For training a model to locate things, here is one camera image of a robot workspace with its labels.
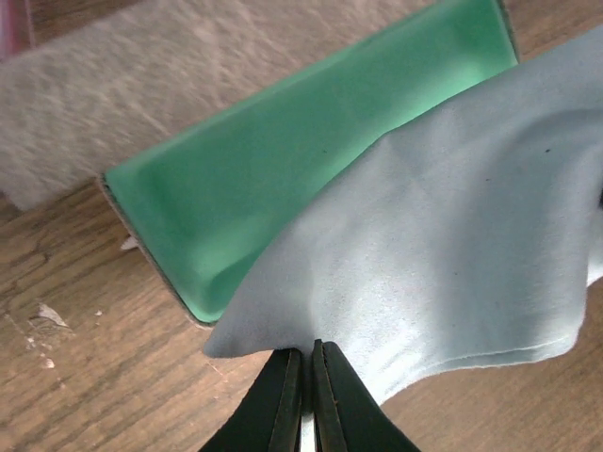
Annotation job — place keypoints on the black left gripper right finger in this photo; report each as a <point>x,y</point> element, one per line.
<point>346,417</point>

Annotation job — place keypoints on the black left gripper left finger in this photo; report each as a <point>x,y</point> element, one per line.
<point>268,417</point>

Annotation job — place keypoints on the light blue cleaning cloth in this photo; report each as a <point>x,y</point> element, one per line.
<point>465,238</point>

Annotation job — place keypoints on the pink sunglasses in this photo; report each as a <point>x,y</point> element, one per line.
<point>17,30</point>

